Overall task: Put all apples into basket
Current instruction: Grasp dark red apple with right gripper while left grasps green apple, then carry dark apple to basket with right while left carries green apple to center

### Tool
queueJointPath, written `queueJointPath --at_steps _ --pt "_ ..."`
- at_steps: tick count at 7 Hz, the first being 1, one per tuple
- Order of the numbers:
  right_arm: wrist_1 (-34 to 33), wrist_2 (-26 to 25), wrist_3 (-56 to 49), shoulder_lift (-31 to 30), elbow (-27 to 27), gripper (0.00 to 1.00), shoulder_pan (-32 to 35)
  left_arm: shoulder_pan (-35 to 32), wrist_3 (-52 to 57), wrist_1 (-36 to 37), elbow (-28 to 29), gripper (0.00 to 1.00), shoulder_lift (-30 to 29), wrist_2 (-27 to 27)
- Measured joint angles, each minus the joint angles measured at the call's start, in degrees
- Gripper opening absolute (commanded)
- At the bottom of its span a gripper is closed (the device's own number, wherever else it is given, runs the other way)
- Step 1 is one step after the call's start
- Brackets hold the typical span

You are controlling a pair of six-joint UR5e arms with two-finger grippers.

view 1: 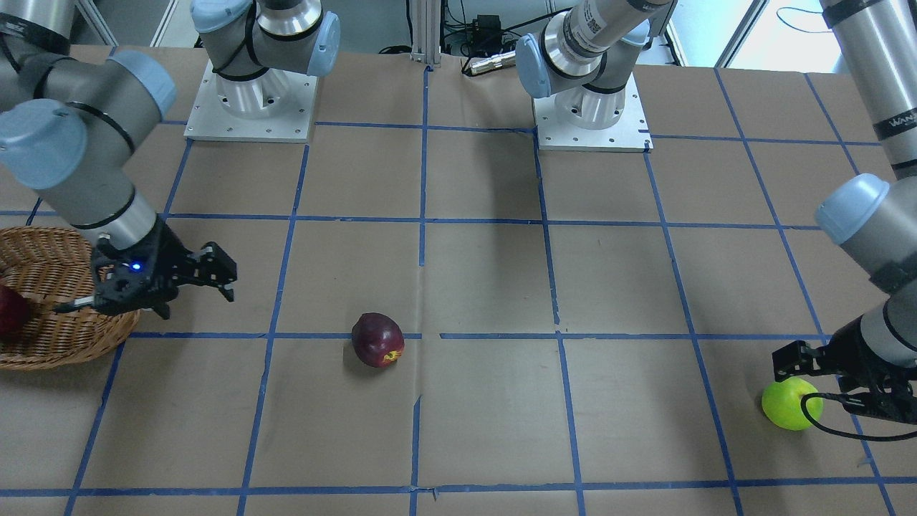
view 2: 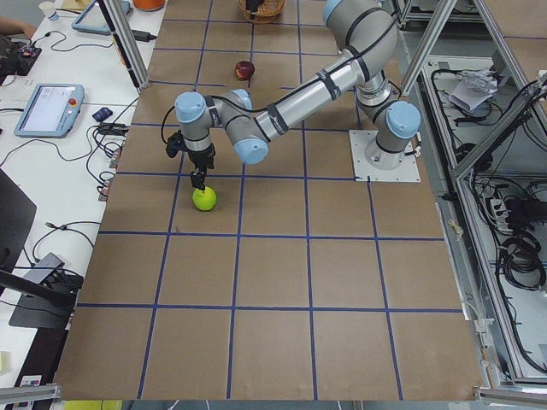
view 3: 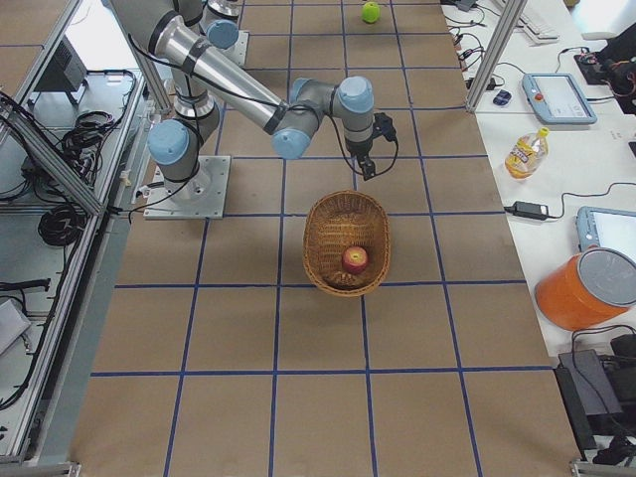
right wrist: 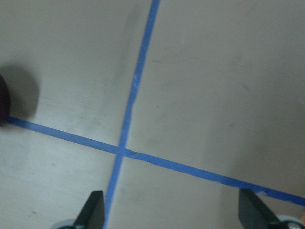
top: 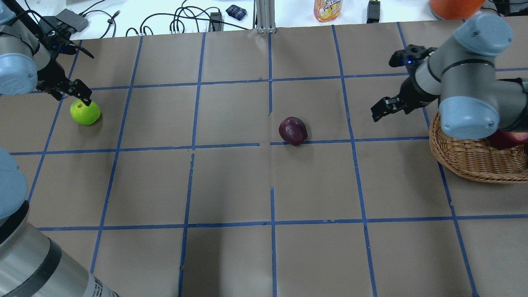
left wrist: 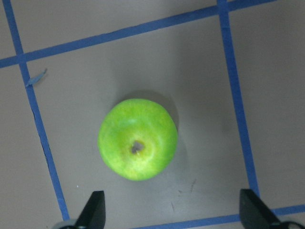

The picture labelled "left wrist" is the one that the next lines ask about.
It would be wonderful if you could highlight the green apple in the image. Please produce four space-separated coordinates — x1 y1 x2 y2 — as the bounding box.
97 99 178 181

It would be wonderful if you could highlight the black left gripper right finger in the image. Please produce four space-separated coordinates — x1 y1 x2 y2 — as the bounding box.
239 189 281 229

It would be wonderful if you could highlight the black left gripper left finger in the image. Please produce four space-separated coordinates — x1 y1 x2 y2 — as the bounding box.
74 191 105 229

